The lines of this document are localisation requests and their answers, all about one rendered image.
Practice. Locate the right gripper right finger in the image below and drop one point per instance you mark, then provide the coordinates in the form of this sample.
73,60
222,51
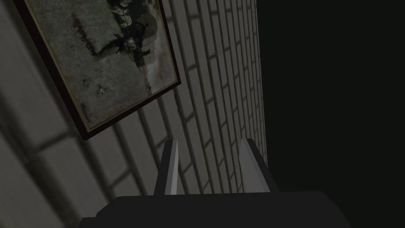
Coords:
254,171

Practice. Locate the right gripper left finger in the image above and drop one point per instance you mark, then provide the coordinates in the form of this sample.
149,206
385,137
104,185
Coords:
169,171

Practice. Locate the dark framed wall picture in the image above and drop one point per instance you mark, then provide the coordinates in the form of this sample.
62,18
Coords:
104,60

